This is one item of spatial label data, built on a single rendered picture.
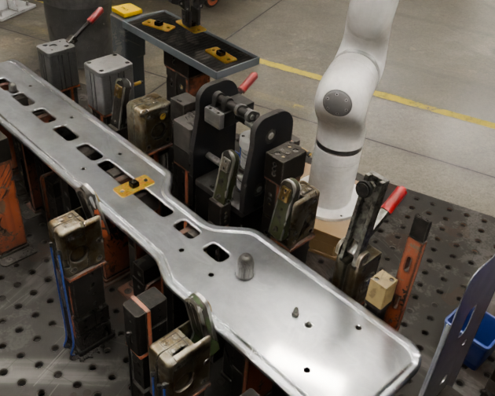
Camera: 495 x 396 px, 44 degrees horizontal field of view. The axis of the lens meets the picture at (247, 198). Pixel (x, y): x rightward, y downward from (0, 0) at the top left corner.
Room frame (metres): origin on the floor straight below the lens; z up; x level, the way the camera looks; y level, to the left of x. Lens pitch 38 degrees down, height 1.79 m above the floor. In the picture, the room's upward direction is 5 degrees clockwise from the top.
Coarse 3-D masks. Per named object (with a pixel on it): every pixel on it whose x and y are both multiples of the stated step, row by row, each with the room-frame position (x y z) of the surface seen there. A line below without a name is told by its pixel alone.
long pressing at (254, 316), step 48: (0, 96) 1.36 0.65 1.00; (48, 96) 1.38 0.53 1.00; (48, 144) 1.16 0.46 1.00; (96, 144) 1.18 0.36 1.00; (96, 192) 1.00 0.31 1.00; (144, 240) 0.87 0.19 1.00; (192, 240) 0.88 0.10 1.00; (240, 240) 0.89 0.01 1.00; (192, 288) 0.75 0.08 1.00; (240, 288) 0.76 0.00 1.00; (288, 288) 0.77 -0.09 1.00; (336, 288) 0.78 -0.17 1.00; (240, 336) 0.65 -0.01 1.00; (288, 336) 0.66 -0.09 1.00; (336, 336) 0.67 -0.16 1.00; (384, 336) 0.68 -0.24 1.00; (288, 384) 0.57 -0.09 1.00; (336, 384) 0.58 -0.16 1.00; (384, 384) 0.58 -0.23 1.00
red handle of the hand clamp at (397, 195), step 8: (392, 192) 0.89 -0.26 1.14; (400, 192) 0.89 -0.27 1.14; (392, 200) 0.88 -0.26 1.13; (400, 200) 0.88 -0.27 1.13; (384, 208) 0.86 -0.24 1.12; (392, 208) 0.87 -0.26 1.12; (384, 216) 0.86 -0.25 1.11; (376, 224) 0.84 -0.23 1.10; (352, 248) 0.81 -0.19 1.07; (352, 256) 0.80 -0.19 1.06
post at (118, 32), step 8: (112, 16) 1.60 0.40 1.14; (120, 16) 1.60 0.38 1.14; (112, 24) 1.60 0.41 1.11; (120, 24) 1.57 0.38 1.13; (112, 32) 1.60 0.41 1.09; (120, 32) 1.58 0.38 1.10; (128, 32) 1.57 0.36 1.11; (112, 40) 1.60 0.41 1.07; (120, 40) 1.58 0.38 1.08; (128, 40) 1.57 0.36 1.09; (136, 40) 1.59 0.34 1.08; (144, 40) 1.61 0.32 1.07; (120, 48) 1.58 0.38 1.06; (128, 48) 1.57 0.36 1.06; (136, 48) 1.59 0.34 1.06; (144, 48) 1.61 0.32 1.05; (128, 56) 1.57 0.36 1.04; (136, 56) 1.59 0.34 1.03; (136, 64) 1.59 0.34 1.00; (136, 72) 1.59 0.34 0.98; (144, 72) 1.61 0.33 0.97; (136, 80) 1.59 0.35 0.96; (144, 80) 1.61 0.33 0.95; (136, 88) 1.59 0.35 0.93; (144, 88) 1.61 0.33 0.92; (136, 96) 1.59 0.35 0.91
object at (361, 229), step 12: (372, 180) 0.83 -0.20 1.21; (384, 180) 0.82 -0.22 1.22; (360, 192) 0.80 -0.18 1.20; (372, 192) 0.82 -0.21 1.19; (384, 192) 0.82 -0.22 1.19; (360, 204) 0.82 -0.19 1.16; (372, 204) 0.81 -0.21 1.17; (360, 216) 0.82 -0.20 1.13; (372, 216) 0.80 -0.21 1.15; (348, 228) 0.82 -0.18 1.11; (360, 228) 0.82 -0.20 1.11; (372, 228) 0.81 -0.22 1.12; (348, 240) 0.81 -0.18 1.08; (360, 240) 0.80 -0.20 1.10; (360, 252) 0.79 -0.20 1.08
